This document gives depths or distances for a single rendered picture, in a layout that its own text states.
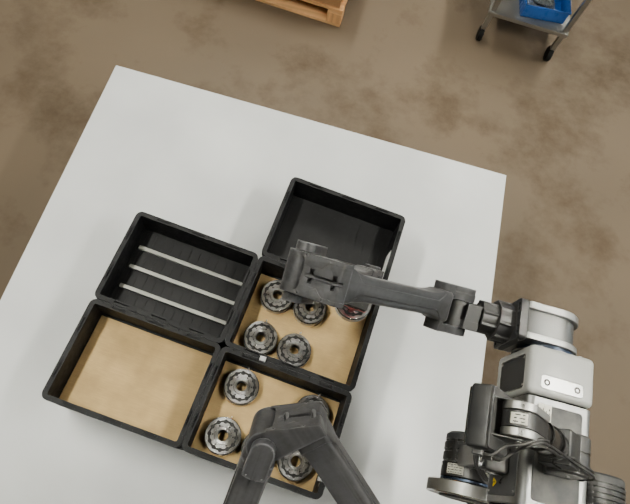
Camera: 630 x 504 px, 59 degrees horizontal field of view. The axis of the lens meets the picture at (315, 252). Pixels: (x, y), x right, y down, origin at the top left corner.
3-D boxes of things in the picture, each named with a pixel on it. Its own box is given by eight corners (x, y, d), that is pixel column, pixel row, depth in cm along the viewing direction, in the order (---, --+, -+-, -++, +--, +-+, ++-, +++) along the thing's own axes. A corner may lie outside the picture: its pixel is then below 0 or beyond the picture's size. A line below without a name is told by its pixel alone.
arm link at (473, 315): (483, 334, 114) (490, 309, 114) (436, 321, 114) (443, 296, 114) (470, 327, 124) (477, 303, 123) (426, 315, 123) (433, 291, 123)
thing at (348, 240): (396, 232, 194) (405, 218, 183) (373, 308, 182) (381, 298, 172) (289, 193, 194) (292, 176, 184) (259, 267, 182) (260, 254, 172)
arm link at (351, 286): (319, 314, 89) (336, 254, 89) (271, 293, 99) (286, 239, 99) (471, 338, 119) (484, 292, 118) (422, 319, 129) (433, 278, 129)
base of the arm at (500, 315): (499, 351, 121) (526, 338, 110) (464, 341, 121) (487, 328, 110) (503, 314, 124) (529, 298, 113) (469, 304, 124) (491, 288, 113)
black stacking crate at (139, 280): (258, 267, 182) (259, 255, 172) (223, 352, 171) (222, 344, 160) (144, 226, 183) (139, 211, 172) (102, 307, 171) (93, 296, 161)
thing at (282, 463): (319, 451, 159) (319, 451, 159) (304, 486, 155) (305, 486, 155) (287, 436, 160) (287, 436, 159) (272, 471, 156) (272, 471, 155)
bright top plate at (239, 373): (263, 376, 165) (264, 376, 164) (250, 409, 161) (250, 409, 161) (232, 364, 165) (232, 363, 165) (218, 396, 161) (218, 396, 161)
